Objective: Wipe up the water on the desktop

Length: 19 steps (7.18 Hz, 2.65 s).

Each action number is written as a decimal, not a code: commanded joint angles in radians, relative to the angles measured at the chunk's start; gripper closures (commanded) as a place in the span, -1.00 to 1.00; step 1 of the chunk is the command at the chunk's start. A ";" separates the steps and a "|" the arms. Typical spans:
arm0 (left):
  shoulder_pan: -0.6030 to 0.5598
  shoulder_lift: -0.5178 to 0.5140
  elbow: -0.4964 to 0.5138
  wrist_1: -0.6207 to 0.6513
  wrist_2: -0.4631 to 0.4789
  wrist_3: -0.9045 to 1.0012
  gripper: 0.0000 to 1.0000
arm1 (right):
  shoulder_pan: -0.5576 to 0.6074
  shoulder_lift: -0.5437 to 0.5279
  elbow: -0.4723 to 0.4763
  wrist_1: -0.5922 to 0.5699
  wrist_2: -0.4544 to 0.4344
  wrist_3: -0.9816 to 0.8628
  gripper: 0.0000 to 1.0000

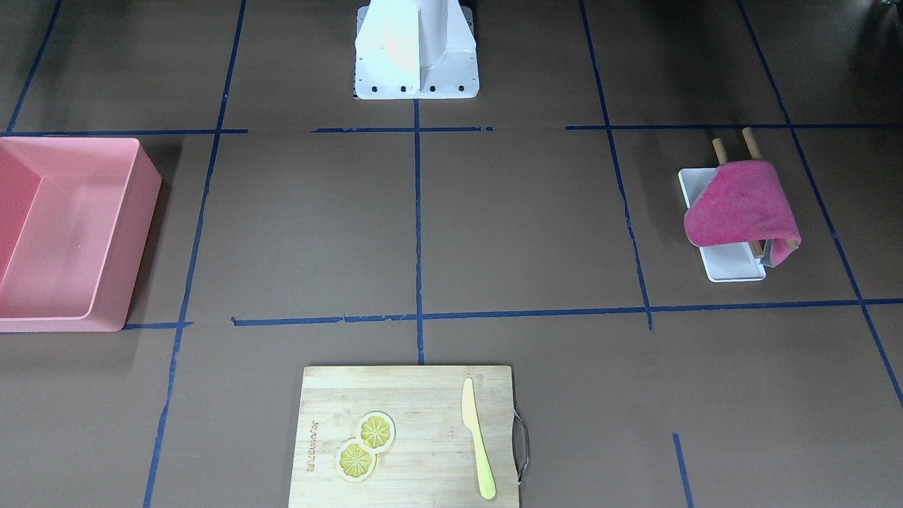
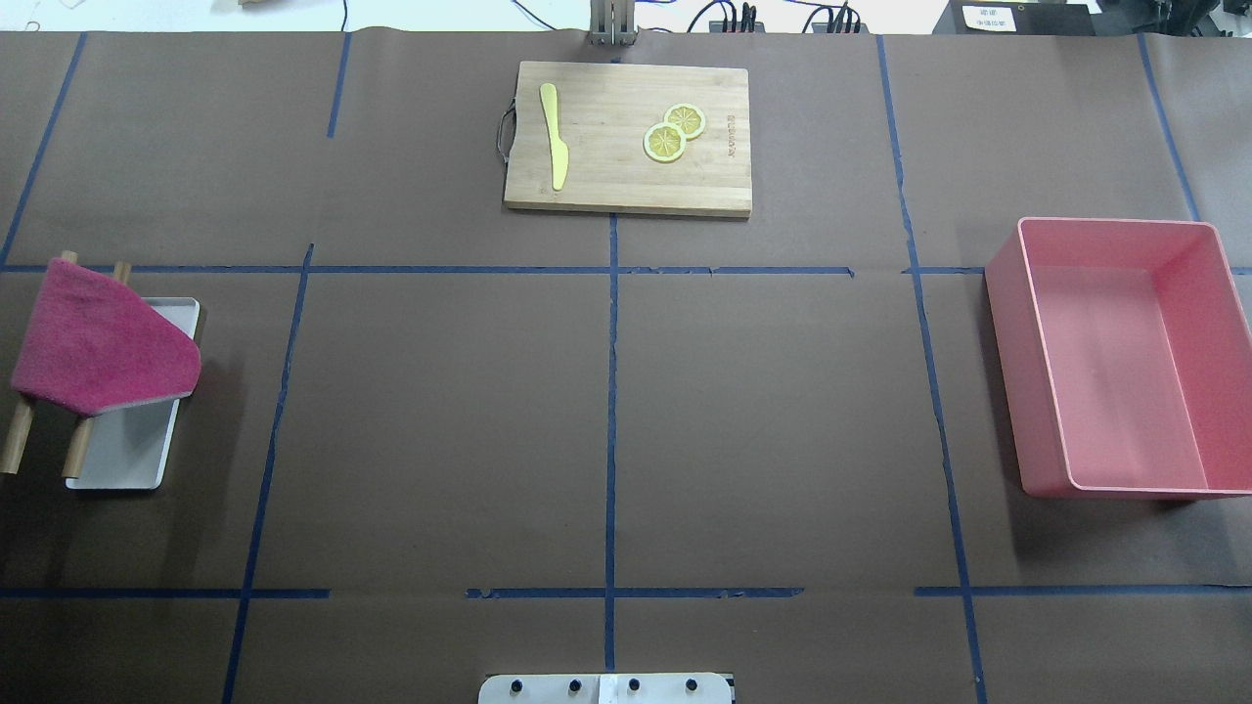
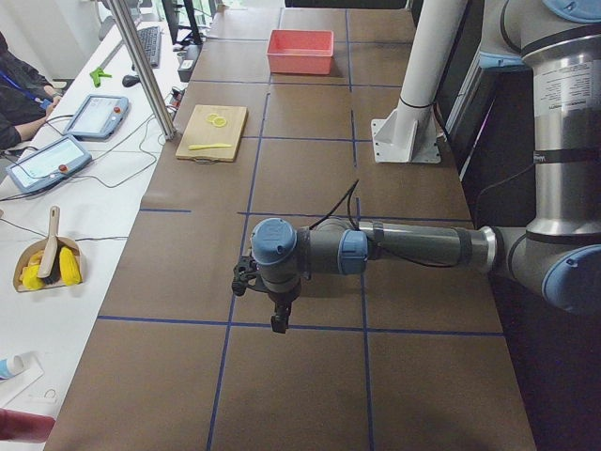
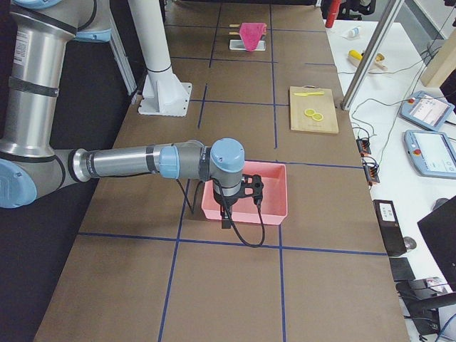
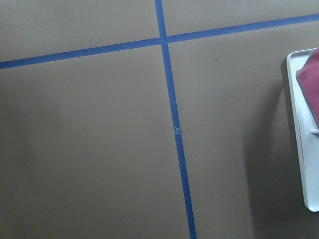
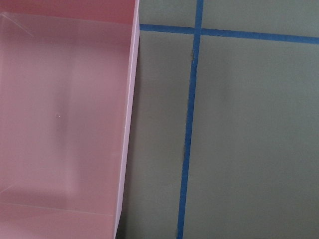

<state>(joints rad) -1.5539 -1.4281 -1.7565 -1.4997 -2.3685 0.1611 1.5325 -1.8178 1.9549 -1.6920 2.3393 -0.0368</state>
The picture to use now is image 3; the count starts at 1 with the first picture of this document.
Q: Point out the beige dustpan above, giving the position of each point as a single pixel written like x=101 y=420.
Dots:
x=26 y=272

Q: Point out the seated person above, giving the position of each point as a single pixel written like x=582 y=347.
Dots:
x=27 y=99

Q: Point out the pink plastic bin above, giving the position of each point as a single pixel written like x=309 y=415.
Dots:
x=292 y=51

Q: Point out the yellow plastic knife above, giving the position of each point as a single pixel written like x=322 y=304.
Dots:
x=208 y=146

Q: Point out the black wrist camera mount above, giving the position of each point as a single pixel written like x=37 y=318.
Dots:
x=246 y=276

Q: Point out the lower teach pendant tablet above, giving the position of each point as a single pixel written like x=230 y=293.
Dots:
x=49 y=166

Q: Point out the teach pendant tablet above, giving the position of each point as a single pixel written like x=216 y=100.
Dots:
x=49 y=166
x=98 y=117

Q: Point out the yellow toy corn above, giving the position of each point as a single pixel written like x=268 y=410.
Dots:
x=69 y=267

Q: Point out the dark red object corner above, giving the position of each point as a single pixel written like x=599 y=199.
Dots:
x=25 y=427

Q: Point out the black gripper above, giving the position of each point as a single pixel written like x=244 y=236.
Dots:
x=282 y=297

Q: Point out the lemon slice front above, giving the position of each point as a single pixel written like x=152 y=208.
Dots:
x=219 y=122

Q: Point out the aluminium frame post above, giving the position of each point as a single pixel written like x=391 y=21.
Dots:
x=128 y=32

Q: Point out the green plastic clamp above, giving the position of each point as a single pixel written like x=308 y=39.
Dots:
x=97 y=75

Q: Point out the beige hand brush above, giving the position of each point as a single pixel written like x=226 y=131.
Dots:
x=49 y=266

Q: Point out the white blue paper roll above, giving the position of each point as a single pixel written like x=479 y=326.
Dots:
x=11 y=367

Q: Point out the black keyboard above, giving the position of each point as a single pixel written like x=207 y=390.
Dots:
x=151 y=40

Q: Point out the black power strip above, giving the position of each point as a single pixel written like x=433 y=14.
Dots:
x=187 y=61

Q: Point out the white camera pole mount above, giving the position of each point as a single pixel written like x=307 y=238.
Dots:
x=408 y=134

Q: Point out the bamboo cutting board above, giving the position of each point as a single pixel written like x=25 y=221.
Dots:
x=200 y=131

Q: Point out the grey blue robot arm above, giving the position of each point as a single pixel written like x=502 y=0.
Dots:
x=557 y=255

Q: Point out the upper teach pendant tablet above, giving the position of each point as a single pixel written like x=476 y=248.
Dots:
x=98 y=117

